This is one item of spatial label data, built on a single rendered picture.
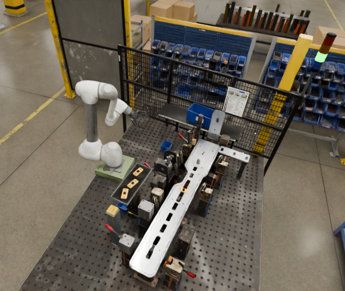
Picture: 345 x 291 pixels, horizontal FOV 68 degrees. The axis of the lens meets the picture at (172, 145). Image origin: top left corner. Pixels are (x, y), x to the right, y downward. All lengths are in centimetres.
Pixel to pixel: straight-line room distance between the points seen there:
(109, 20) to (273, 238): 347
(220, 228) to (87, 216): 113
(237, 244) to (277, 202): 145
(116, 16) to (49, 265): 304
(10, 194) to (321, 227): 374
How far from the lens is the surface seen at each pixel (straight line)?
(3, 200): 367
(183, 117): 276
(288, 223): 352
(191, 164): 232
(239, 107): 267
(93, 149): 244
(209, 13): 855
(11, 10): 933
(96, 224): 232
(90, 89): 219
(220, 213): 242
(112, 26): 399
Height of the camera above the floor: 269
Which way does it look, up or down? 43 degrees down
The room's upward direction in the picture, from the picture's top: 6 degrees clockwise
